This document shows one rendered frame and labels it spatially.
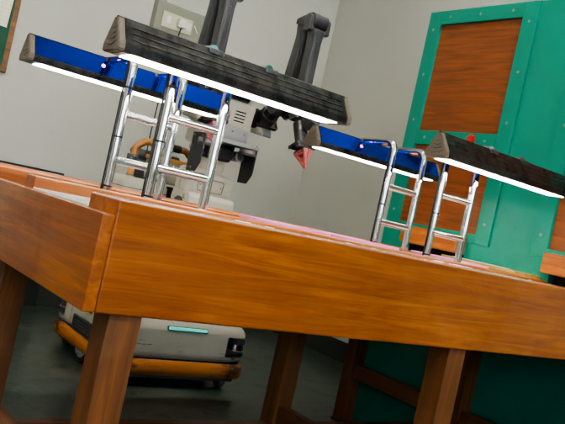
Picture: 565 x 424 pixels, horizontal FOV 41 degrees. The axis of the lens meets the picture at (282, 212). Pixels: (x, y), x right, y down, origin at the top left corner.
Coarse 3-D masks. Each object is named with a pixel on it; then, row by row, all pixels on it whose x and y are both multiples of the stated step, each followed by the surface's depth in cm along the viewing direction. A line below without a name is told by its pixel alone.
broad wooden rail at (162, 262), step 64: (128, 256) 122; (192, 256) 129; (256, 256) 136; (320, 256) 145; (384, 256) 155; (192, 320) 130; (256, 320) 138; (320, 320) 147; (384, 320) 158; (448, 320) 169; (512, 320) 183
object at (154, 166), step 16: (176, 80) 175; (224, 96) 184; (160, 112) 175; (224, 112) 184; (160, 128) 175; (192, 128) 181; (208, 128) 182; (160, 144) 175; (160, 160) 176; (208, 160) 184; (192, 176) 181; (208, 176) 184; (144, 192) 175; (208, 192) 184
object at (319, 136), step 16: (320, 128) 253; (304, 144) 255; (320, 144) 250; (336, 144) 254; (352, 144) 260; (368, 144) 266; (368, 160) 263; (384, 160) 268; (400, 160) 274; (416, 160) 280; (432, 176) 283
